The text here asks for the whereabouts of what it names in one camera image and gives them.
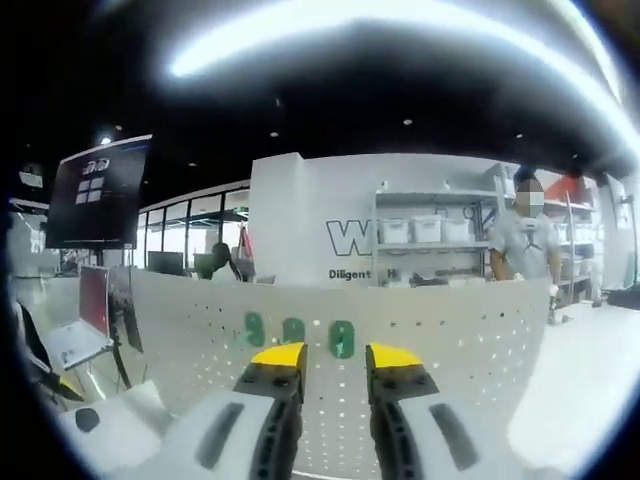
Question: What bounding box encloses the black display stand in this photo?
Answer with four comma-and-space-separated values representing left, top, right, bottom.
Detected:
110, 249, 145, 392

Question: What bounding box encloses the white ceiling light strip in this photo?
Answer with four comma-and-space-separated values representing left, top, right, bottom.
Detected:
164, 13, 629, 124

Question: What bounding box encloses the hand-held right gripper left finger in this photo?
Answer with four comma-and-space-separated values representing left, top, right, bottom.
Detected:
159, 342, 309, 480

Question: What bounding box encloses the silver laptop with red screen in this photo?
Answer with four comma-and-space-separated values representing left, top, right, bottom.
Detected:
42, 264, 117, 372

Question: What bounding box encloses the white storage box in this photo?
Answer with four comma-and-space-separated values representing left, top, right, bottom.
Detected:
412, 217, 444, 245
379, 217, 412, 245
442, 218, 472, 244

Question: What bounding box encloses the large dark display screen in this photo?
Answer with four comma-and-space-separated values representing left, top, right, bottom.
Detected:
44, 133, 154, 251

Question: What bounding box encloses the white metal shelf rack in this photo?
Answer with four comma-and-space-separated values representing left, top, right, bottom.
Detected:
372, 174, 507, 290

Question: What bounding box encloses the black oval table grommet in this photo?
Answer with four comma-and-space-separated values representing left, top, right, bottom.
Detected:
73, 407, 102, 434

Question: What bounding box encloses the white perforated mounting plate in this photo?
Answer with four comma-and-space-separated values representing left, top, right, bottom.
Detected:
107, 272, 551, 466

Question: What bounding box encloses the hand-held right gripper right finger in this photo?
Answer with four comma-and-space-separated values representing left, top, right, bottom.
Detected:
364, 342, 521, 480

